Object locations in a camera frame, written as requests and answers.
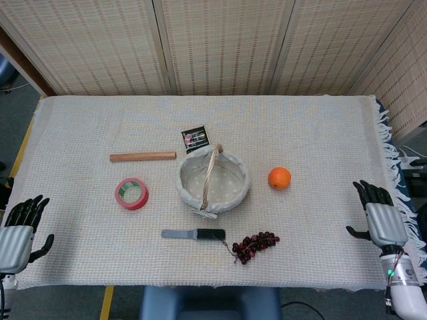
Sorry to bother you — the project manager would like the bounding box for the white power strip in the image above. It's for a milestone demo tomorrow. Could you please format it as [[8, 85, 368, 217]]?
[[398, 143, 427, 171]]

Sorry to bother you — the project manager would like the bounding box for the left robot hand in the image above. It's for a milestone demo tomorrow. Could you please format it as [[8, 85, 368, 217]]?
[[0, 195, 55, 274]]

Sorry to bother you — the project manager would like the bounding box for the white woven tablecloth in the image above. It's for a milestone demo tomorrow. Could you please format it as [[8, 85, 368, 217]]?
[[6, 94, 427, 291]]

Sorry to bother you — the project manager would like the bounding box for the red tape roll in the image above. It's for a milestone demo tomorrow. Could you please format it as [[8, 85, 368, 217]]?
[[115, 177, 150, 211]]

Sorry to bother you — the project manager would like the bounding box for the wicker basket with cloth liner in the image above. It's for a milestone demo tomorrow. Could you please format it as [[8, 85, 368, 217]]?
[[176, 143, 252, 220]]

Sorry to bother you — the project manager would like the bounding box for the dark red grape bunch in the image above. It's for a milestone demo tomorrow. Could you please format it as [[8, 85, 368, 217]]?
[[232, 231, 281, 266]]

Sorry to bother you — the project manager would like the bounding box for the orange fruit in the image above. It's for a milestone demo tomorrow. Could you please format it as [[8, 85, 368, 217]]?
[[268, 167, 292, 191]]

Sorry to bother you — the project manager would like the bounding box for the wooden rolling pin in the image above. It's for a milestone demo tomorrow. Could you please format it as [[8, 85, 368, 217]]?
[[109, 151, 177, 163]]

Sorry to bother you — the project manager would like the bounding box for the black-handled knife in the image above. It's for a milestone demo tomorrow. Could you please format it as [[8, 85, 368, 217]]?
[[161, 228, 227, 241]]

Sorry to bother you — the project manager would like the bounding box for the woven folding screen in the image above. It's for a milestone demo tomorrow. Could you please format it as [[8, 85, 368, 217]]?
[[0, 0, 427, 144]]

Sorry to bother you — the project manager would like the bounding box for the black battery package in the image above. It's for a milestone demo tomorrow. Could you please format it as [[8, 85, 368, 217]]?
[[181, 124, 213, 155]]

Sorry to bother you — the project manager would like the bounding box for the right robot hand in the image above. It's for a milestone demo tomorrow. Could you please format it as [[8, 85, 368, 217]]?
[[346, 180, 409, 257]]

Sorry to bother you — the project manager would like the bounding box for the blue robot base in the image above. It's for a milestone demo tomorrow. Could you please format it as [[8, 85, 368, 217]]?
[[139, 285, 283, 320]]

